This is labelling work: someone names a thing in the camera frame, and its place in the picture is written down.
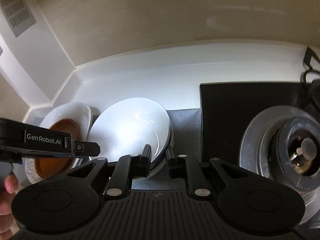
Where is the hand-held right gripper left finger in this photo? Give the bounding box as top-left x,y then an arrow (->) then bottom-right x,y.
67,144 -> 152,200

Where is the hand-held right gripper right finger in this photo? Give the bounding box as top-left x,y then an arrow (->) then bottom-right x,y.
166,147 -> 251,198

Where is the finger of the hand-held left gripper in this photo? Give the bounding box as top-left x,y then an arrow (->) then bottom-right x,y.
64,137 -> 101,156

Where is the white bowl with brown inside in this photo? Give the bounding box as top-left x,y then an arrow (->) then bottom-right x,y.
24,102 -> 93,185

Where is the stack of white plates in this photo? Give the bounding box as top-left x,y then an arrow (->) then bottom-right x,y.
88,97 -> 171,178

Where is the person's left hand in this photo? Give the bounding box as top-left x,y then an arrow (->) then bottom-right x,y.
0,174 -> 18,217

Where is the white plate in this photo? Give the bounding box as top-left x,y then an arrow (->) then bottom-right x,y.
149,126 -> 174,177

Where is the grey dish mat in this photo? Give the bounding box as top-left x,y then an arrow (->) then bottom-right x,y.
109,108 -> 203,191

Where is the black stove top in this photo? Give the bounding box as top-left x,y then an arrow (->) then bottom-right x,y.
199,81 -> 320,170

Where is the metal gas burner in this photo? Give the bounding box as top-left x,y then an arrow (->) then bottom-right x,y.
238,105 -> 320,227

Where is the grey wall vent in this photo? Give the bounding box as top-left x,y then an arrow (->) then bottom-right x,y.
0,0 -> 37,38

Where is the black cable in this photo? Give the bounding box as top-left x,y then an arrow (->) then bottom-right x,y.
302,45 -> 320,92

